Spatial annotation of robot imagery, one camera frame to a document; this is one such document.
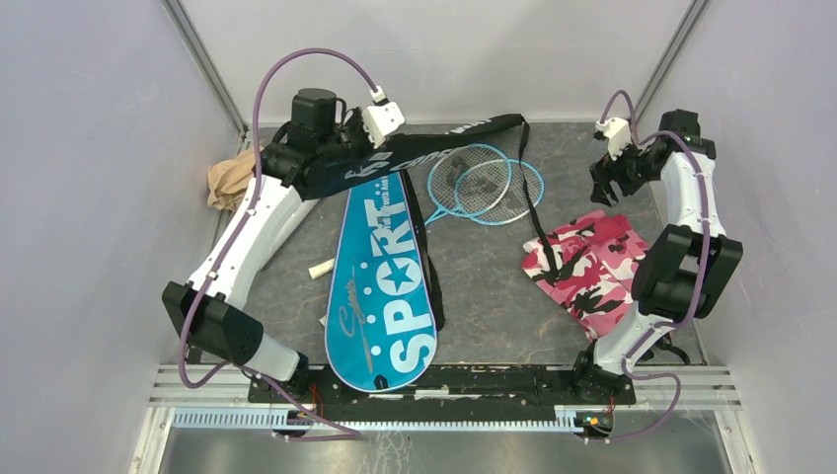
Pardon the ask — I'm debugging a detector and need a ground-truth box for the beige cloth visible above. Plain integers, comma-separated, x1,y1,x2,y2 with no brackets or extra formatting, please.
206,149,256,212

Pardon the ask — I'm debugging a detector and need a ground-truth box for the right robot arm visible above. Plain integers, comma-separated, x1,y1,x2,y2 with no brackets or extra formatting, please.
570,110,743,403

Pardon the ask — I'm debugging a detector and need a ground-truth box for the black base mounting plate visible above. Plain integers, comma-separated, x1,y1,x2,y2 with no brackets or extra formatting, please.
288,364,637,423

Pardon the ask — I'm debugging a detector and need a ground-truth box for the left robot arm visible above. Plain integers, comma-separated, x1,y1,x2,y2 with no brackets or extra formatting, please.
162,86,405,403

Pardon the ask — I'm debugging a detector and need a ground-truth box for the black Crossway racket bag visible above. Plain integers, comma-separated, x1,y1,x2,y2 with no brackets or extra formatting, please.
258,114,561,285

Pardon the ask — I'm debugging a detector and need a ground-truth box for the blue Sport racket bag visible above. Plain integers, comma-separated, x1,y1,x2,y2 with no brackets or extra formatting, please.
325,173,438,393

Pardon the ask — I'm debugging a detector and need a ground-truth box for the pink camouflage cloth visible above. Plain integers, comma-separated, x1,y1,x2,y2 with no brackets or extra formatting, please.
521,209,648,341

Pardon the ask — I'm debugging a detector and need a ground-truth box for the white grip tape roll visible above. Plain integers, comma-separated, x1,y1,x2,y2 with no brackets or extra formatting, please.
308,259,336,279

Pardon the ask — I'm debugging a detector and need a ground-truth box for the blue badminton racket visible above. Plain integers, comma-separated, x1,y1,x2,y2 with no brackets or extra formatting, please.
453,159,544,226
424,144,512,224

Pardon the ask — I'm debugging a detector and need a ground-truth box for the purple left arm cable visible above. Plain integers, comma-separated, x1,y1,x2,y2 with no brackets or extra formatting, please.
178,47,387,442

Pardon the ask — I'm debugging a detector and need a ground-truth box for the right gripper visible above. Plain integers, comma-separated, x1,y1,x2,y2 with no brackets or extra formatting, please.
588,133,660,207

